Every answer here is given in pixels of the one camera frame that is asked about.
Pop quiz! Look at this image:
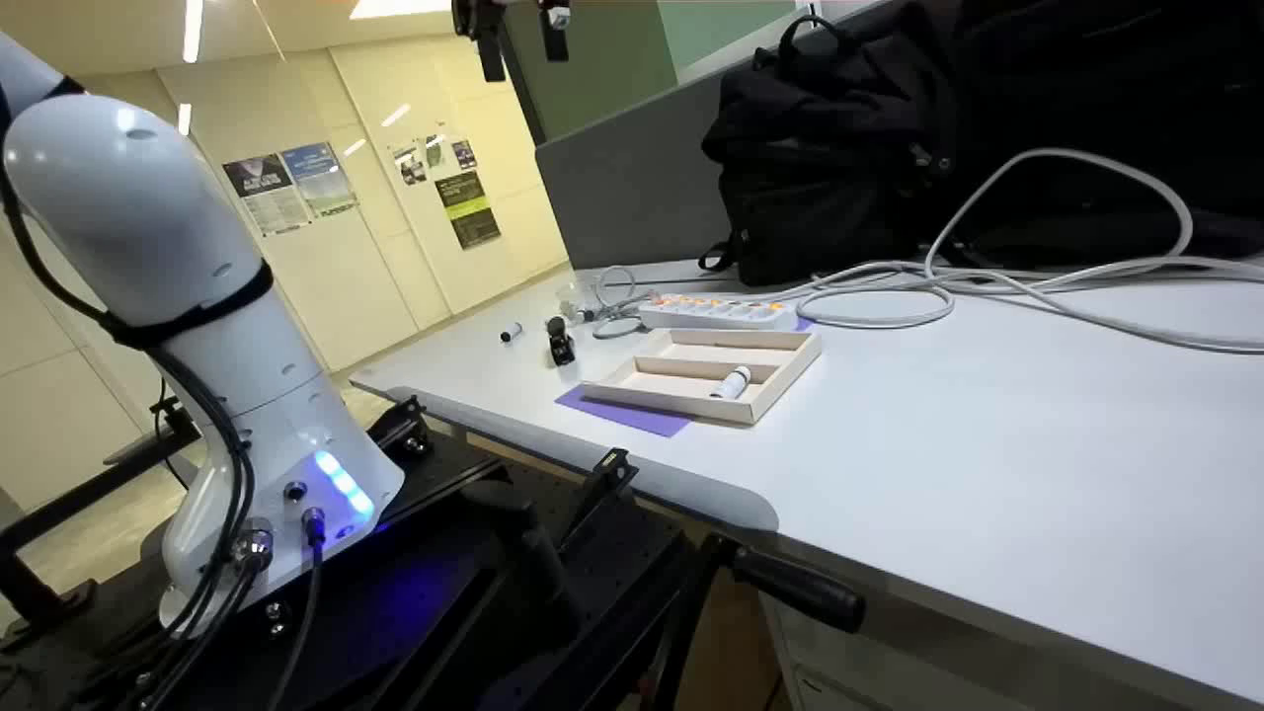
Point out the large black bag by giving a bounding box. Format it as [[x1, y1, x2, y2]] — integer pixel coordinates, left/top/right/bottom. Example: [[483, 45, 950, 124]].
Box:
[[950, 0, 1264, 267]]

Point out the small white cylinder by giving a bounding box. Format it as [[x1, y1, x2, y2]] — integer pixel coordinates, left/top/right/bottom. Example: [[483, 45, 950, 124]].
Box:
[[710, 362, 760, 407]]

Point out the thin clear cable loop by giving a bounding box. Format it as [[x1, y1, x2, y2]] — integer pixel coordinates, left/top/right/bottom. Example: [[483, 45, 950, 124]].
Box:
[[577, 263, 665, 344]]

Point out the purple mat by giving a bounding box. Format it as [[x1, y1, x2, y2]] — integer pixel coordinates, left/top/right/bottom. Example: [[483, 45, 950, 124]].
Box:
[[552, 382, 695, 444]]

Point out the white round cable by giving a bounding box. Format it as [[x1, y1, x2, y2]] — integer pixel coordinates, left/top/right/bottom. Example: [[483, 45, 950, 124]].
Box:
[[922, 256, 1264, 358]]

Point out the small photo wall poster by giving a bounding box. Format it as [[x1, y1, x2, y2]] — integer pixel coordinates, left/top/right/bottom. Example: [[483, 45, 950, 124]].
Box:
[[393, 141, 433, 192]]

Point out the ceiling light strip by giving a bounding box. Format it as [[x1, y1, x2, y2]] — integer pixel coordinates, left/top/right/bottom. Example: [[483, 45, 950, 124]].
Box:
[[179, 0, 208, 66]]

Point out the black backpack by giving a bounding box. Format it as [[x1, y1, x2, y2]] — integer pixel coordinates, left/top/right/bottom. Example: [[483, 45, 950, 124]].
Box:
[[695, 13, 969, 294]]

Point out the black clamp handle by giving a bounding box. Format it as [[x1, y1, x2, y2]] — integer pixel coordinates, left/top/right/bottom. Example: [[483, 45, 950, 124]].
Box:
[[728, 541, 872, 636]]

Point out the black robot mounting frame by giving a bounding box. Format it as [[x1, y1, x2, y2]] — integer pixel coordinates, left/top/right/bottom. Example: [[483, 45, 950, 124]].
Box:
[[0, 392, 744, 711]]

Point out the white switched power strip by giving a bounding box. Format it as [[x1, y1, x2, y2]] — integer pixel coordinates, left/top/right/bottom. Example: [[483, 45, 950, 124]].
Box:
[[561, 290, 802, 335]]

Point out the blue wall poster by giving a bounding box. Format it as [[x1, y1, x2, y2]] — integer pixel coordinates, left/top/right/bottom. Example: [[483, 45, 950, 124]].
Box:
[[278, 138, 361, 221]]

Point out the thick white flat cable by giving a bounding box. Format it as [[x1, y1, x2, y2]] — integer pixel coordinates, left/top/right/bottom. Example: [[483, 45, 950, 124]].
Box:
[[788, 141, 1264, 335]]

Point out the dark olive wall poster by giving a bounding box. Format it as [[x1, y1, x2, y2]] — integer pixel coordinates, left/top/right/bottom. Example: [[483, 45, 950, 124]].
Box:
[[445, 205, 505, 256]]

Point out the dark grey box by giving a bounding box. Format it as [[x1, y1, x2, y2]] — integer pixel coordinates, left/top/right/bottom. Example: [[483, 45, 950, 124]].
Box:
[[533, 76, 744, 273]]

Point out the green partition panel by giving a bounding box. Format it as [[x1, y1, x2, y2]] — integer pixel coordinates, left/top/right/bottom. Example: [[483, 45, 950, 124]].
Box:
[[502, 0, 802, 148]]

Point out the ceiling light panel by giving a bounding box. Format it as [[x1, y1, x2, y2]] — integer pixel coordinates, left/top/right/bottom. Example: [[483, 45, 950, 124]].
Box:
[[349, 0, 453, 22]]

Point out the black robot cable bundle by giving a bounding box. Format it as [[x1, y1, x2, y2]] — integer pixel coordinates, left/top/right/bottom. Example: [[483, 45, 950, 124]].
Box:
[[0, 169, 333, 711]]

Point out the black yellow wall poster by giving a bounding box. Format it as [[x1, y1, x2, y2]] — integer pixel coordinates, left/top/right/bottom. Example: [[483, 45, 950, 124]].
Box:
[[432, 169, 493, 221]]

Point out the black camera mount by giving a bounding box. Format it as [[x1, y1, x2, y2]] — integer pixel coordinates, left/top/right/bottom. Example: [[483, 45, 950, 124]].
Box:
[[533, 0, 577, 66], [449, 0, 515, 88]]

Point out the white wall poster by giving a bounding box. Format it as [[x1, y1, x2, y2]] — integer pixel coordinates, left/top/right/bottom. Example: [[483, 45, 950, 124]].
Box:
[[244, 191, 318, 242]]

